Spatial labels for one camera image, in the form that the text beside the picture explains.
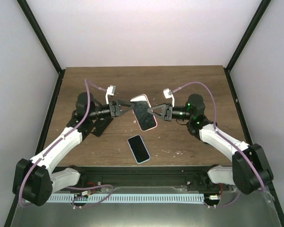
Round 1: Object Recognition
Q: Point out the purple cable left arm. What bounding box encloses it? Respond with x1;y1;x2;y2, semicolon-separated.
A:
18;79;114;210

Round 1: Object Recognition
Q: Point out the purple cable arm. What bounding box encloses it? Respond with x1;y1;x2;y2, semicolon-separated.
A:
171;81;267;209
18;79;114;210

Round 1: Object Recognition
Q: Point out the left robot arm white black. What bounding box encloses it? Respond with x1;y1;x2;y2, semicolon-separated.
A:
12;92;134;206

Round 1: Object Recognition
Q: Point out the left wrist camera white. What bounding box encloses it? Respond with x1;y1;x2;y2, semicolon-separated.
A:
105;85;116;105

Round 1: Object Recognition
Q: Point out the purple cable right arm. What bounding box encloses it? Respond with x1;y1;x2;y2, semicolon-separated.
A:
171;81;267;209

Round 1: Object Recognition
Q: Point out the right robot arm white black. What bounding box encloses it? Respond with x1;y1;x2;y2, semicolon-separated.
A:
148;94;274;195

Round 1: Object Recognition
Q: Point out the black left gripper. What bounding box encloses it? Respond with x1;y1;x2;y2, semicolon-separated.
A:
89;100;135;121

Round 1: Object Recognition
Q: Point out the light blue slotted cable duct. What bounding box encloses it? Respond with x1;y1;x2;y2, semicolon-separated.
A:
47;193;204;204

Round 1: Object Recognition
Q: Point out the purple-edged smartphone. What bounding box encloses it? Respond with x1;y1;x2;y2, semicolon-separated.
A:
128;135;150;163

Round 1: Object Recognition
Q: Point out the light blue phone case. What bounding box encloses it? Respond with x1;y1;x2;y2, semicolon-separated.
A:
127;134;151;165

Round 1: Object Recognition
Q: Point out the pink phone case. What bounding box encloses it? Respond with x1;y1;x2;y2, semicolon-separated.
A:
129;94;159;132

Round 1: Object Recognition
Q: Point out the metal base plate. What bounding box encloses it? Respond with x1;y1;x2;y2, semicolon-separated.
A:
11;192;282;227

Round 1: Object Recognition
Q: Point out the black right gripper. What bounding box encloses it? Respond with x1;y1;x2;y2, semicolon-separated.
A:
147;104;193;122

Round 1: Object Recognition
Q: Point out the black phone case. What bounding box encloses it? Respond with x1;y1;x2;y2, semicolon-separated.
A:
90;118;113;137

